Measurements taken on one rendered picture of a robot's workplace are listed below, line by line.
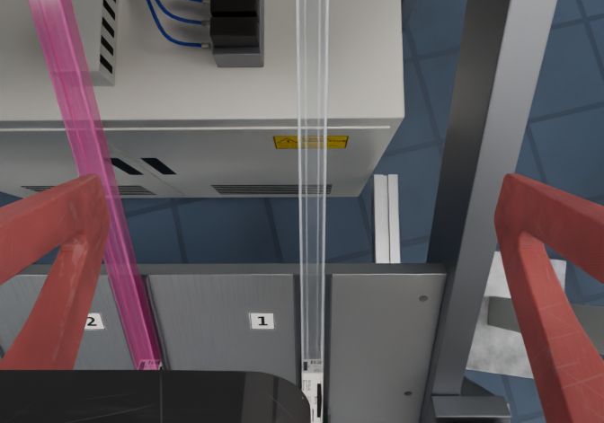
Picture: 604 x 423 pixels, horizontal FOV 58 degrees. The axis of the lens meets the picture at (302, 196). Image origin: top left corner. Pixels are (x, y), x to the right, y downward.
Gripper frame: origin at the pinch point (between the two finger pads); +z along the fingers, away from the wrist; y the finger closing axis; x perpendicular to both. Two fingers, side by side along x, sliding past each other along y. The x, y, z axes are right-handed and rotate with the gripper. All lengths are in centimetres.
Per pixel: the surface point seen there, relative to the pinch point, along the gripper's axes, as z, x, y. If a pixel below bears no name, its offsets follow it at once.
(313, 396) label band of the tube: 12.6, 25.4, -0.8
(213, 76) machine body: 45.3, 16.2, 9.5
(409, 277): 13.8, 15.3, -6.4
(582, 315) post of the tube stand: 41, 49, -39
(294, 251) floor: 79, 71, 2
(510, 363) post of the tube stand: 61, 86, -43
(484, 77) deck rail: 14.1, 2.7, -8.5
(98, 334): 13.9, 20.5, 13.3
